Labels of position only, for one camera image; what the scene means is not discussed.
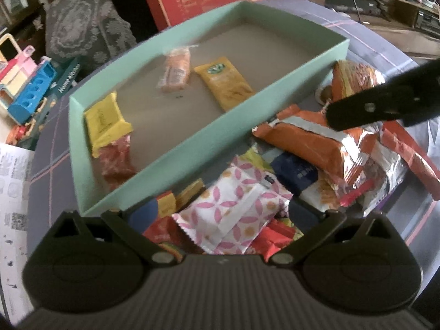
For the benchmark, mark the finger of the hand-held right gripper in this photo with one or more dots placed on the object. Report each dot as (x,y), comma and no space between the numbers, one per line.
(357,110)

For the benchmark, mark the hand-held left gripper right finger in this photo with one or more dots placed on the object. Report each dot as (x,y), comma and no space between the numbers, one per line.
(302,215)

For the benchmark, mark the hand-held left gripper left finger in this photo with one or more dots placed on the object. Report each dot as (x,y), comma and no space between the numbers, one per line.
(144,211)

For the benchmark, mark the orange white cracker packet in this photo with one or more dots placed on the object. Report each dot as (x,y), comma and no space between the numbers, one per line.
(323,192)

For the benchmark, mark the orange crinkled snack packet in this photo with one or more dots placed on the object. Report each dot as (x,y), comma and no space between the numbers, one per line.
(350,77)

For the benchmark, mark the red rainbow candy packet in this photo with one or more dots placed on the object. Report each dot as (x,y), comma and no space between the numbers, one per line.
(170,249)

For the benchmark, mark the large orange snack bag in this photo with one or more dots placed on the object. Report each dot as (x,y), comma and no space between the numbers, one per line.
(302,141)

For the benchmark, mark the pink patterned white packet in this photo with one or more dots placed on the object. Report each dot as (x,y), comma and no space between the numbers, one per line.
(233,209)

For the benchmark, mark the teal cardboard box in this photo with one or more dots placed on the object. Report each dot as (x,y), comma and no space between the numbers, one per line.
(192,158)

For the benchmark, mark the yellow green snack packet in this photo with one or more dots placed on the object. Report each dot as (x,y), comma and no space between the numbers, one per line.
(252,160)

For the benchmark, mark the small yellow candy packet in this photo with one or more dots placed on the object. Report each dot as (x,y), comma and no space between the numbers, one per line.
(166,206)

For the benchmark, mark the red snack packet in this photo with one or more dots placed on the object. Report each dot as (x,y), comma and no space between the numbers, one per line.
(161,230)
(278,237)

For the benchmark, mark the brown jelly cup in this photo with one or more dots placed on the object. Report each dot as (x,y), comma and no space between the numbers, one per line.
(325,94)

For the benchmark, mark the navy snack packet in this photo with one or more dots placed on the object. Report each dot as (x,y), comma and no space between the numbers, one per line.
(295,172)

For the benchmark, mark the yellow striped candy packet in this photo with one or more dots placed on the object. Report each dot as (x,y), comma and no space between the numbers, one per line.
(189,192)

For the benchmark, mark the red clear candy packet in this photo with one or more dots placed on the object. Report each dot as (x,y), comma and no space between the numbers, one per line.
(117,165)

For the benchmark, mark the red foil snack bag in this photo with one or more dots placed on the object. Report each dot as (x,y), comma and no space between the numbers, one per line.
(409,151)

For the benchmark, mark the grey plaid blanket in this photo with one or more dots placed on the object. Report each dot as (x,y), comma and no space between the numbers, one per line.
(371,41)

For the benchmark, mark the yellow square snack packet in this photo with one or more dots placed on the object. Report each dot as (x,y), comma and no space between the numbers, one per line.
(101,123)

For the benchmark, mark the cluttered shelf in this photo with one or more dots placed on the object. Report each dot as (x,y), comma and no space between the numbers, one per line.
(395,3)

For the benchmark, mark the white instruction sheet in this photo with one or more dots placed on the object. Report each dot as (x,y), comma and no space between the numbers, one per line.
(13,196)

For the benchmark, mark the yellow snack bar packet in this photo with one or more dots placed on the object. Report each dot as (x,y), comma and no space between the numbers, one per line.
(225,84)

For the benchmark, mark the clear wrapped bread packet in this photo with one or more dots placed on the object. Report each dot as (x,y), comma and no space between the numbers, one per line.
(175,68)

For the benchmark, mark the small red toy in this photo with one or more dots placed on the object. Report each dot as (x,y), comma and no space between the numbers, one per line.
(20,133)

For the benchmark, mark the teal toy packaging box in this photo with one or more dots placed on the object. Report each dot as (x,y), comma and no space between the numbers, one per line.
(65,82)

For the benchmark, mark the pastel toy kitchen playset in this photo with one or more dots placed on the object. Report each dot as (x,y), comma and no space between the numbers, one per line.
(31,92)

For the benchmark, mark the grey lace cloth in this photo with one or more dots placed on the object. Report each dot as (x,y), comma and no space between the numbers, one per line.
(86,24)

